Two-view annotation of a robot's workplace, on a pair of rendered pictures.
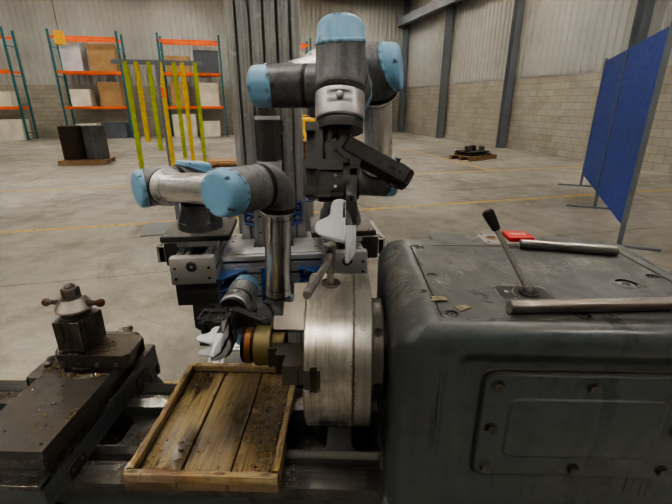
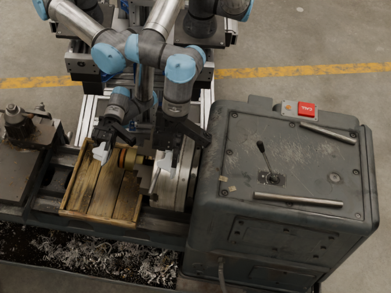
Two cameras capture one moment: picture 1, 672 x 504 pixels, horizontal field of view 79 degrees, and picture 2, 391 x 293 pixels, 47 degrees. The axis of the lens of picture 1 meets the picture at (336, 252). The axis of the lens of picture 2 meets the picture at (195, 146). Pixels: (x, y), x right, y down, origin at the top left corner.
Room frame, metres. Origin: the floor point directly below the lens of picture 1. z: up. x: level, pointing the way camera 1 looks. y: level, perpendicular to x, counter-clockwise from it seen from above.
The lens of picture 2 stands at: (-0.11, -0.07, 2.50)
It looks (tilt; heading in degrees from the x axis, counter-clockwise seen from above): 56 degrees down; 0
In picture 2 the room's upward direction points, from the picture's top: 8 degrees clockwise
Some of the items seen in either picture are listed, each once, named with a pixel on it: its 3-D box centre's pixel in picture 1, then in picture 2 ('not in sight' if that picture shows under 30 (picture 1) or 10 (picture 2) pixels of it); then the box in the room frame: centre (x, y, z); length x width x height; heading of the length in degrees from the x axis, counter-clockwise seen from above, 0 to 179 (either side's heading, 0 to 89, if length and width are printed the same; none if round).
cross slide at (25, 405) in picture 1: (72, 386); (19, 154); (0.79, 0.62, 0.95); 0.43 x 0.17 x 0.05; 178
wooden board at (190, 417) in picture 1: (226, 416); (109, 181); (0.76, 0.25, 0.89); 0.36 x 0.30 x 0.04; 178
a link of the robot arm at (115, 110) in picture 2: (234, 304); (113, 115); (0.95, 0.26, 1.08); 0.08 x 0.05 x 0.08; 88
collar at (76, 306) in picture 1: (73, 302); (14, 113); (0.85, 0.61, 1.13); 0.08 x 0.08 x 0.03
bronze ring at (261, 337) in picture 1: (265, 345); (131, 159); (0.76, 0.15, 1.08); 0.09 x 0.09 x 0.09; 88
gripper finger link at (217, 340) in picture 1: (210, 339); (99, 152); (0.76, 0.27, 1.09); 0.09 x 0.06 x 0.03; 178
